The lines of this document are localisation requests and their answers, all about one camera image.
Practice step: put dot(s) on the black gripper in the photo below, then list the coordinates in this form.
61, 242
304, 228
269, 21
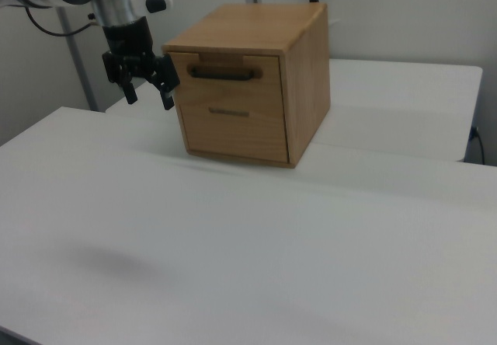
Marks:
128, 36

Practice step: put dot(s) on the wooden drawer cabinet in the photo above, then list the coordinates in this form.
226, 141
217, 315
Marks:
248, 30

